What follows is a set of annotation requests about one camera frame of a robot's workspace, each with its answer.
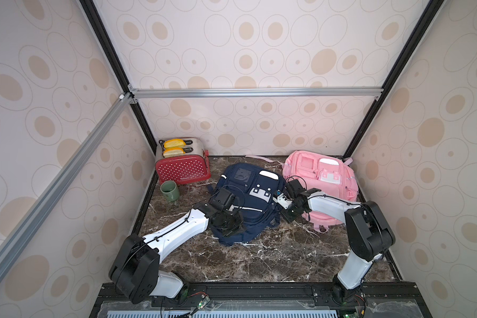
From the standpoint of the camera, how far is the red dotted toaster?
0.97m

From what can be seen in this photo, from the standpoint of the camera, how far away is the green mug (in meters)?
0.99

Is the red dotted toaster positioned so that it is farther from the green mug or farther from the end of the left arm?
the end of the left arm
